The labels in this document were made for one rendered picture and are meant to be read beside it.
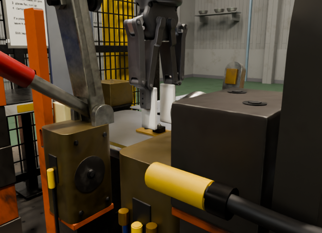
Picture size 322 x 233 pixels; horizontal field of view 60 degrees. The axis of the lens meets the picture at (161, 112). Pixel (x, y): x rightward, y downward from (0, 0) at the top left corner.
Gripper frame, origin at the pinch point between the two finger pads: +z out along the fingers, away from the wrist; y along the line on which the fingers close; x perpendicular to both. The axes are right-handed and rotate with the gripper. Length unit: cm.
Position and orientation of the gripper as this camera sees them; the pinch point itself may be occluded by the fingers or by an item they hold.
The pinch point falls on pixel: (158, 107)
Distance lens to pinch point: 48.0
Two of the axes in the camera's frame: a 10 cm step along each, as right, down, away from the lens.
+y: 6.4, -1.7, 7.5
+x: -7.7, -1.5, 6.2
